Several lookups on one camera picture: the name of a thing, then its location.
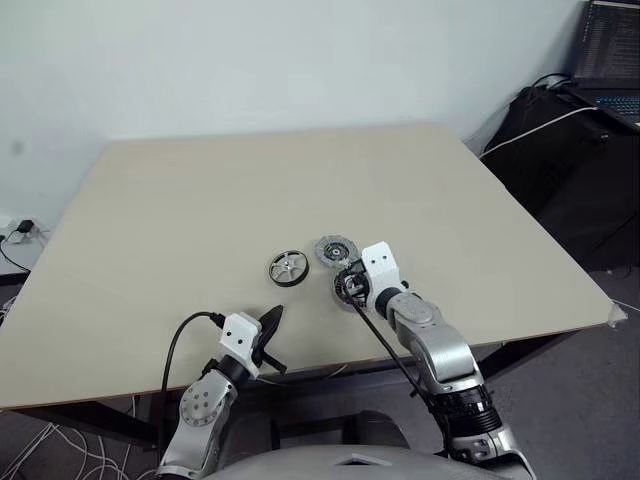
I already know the black equipment case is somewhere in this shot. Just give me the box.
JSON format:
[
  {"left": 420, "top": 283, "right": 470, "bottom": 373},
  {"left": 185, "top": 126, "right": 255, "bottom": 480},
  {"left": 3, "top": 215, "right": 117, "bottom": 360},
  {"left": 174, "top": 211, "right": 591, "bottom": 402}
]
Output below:
[{"left": 478, "top": 85, "right": 640, "bottom": 272}]

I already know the black laptop cable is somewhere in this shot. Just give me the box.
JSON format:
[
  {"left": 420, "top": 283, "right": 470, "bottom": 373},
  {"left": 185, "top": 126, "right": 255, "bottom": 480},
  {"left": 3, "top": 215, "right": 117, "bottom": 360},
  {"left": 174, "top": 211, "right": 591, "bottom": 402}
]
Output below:
[{"left": 529, "top": 73, "right": 574, "bottom": 92}]

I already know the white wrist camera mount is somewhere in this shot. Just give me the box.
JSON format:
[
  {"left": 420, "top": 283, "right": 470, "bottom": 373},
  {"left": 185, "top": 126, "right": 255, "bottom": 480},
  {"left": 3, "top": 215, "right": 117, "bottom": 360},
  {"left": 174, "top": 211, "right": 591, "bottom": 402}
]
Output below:
[
  {"left": 360, "top": 240, "right": 404, "bottom": 302},
  {"left": 219, "top": 311, "right": 264, "bottom": 379}
]

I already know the white power strip with adaptor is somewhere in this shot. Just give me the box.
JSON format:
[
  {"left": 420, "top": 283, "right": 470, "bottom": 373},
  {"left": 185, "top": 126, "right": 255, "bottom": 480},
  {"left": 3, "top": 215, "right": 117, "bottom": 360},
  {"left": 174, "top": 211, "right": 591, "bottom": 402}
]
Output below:
[{"left": 0, "top": 214, "right": 51, "bottom": 246}]

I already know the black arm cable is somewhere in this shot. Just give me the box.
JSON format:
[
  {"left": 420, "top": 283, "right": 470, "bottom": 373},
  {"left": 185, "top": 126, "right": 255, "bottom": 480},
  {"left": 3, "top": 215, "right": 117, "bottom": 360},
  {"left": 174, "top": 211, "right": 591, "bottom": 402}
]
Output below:
[
  {"left": 160, "top": 311, "right": 227, "bottom": 406},
  {"left": 348, "top": 298, "right": 442, "bottom": 414}
]

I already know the silver robot torso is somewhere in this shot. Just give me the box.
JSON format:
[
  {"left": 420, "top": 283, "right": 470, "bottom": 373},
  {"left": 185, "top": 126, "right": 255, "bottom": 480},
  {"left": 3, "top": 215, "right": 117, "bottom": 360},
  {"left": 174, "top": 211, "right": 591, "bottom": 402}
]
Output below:
[{"left": 199, "top": 439, "right": 539, "bottom": 480}]

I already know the grey round motor lid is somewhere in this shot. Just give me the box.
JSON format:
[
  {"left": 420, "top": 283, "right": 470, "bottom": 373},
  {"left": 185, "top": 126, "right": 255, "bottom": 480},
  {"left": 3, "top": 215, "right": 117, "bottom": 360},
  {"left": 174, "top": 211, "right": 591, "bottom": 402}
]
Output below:
[{"left": 313, "top": 234, "right": 359, "bottom": 270}]

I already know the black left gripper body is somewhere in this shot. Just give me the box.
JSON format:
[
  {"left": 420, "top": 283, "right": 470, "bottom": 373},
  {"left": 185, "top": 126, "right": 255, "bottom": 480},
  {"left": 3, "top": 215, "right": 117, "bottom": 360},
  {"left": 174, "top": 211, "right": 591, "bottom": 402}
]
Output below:
[{"left": 249, "top": 320, "right": 275, "bottom": 372}]

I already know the white floor cable bundle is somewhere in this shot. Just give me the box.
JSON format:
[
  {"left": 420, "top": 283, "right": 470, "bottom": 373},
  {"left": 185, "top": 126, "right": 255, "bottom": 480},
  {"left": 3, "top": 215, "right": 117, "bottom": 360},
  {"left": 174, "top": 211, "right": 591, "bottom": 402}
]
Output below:
[{"left": 0, "top": 422, "right": 162, "bottom": 480}]

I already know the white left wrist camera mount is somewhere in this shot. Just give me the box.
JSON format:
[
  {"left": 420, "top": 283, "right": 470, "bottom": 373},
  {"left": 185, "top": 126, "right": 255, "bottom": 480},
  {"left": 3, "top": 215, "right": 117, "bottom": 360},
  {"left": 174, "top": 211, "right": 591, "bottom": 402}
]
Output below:
[{"left": 219, "top": 311, "right": 264, "bottom": 379}]

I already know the black open laptop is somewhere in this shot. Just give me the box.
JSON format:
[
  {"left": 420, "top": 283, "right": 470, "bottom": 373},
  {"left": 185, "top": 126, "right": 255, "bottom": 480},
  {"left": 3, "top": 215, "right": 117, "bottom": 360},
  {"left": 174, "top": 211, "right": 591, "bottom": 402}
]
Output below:
[{"left": 568, "top": 0, "right": 640, "bottom": 127}]

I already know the spoked rotor with black rim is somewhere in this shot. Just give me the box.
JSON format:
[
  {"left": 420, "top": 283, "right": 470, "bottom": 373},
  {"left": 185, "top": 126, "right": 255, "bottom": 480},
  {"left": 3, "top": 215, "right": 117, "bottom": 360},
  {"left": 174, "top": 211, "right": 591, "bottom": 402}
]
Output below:
[{"left": 265, "top": 249, "right": 311, "bottom": 288}]

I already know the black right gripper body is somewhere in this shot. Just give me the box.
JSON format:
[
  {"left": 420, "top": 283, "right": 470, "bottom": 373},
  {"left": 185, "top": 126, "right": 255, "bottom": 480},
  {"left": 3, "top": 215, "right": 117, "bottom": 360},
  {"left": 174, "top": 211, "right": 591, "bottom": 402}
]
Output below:
[{"left": 347, "top": 260, "right": 376, "bottom": 309}]

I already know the white cable on case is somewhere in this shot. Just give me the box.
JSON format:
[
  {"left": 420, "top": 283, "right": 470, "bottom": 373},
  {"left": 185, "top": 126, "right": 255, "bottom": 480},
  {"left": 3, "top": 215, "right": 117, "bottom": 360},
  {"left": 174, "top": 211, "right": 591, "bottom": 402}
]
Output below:
[{"left": 481, "top": 105, "right": 601, "bottom": 157}]

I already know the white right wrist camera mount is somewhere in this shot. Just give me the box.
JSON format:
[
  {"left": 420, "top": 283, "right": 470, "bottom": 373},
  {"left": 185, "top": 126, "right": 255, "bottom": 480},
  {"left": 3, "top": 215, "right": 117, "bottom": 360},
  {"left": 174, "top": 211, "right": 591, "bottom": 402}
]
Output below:
[{"left": 360, "top": 240, "right": 404, "bottom": 302}]

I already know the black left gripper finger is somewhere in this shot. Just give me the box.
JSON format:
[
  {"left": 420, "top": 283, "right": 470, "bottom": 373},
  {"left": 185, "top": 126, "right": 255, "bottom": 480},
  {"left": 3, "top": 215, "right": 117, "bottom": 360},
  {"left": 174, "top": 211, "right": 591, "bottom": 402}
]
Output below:
[
  {"left": 258, "top": 303, "right": 287, "bottom": 343},
  {"left": 260, "top": 348, "right": 289, "bottom": 376}
]

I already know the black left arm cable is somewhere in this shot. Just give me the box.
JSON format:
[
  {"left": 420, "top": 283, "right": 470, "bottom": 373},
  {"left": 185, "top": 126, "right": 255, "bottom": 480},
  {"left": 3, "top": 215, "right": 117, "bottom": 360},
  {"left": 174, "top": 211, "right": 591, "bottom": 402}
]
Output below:
[{"left": 160, "top": 311, "right": 227, "bottom": 406}]

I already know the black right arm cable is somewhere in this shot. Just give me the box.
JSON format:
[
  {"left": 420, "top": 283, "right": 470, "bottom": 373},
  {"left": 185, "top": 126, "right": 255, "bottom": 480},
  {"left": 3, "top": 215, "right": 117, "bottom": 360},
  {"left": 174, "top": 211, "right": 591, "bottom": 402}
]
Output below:
[{"left": 348, "top": 298, "right": 442, "bottom": 414}]

